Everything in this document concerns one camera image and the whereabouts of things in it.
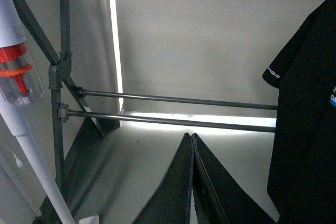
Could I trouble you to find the camera left gripper left finger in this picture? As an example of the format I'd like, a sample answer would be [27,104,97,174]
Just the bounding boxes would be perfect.
[133,133,194,223]

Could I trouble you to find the camera left gripper right finger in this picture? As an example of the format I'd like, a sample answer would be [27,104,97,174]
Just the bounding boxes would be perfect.
[192,133,275,223]

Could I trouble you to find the grey metal clothes rack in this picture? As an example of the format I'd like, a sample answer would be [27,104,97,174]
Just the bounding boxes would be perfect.
[2,0,279,224]

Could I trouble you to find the white red stick vacuum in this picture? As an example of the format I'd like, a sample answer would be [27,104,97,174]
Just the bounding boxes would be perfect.
[1,0,74,223]

